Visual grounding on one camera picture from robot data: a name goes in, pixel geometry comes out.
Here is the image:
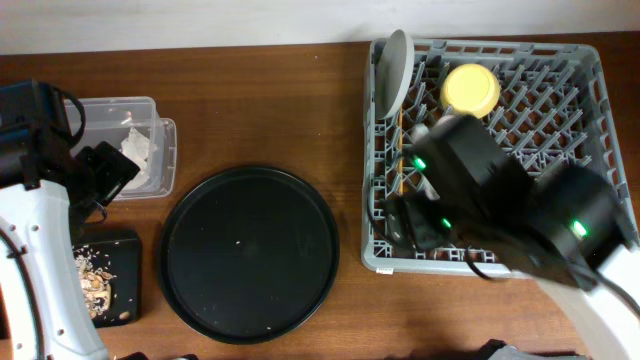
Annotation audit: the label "white tissue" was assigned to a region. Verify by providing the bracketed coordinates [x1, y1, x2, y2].
[120, 128, 151, 190]

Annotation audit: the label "wooden chopstick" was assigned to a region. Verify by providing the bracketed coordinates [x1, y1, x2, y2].
[397, 108, 404, 195]

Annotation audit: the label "food scraps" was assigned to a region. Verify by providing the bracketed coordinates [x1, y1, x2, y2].
[73, 244, 133, 327]

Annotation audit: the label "yellow bowl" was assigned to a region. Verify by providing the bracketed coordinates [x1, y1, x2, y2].
[440, 64, 501, 118]

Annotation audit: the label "grey plate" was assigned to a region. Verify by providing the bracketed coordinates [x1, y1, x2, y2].
[375, 29, 415, 119]

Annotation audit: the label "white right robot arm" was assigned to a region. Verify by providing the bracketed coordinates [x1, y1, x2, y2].
[378, 115, 639, 359]

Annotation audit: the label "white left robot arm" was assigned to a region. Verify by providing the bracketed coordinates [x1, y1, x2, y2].
[1, 142, 139, 359]

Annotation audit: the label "clear plastic waste bin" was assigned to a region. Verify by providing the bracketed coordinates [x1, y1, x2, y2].
[71, 96, 177, 201]

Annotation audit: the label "grey dishwasher rack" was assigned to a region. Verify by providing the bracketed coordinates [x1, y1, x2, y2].
[361, 39, 633, 277]

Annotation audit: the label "black rectangular bin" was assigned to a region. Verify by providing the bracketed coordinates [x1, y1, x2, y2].
[72, 229, 142, 328]

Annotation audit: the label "black round tray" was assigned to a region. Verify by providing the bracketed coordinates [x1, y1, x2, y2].
[157, 165, 340, 345]

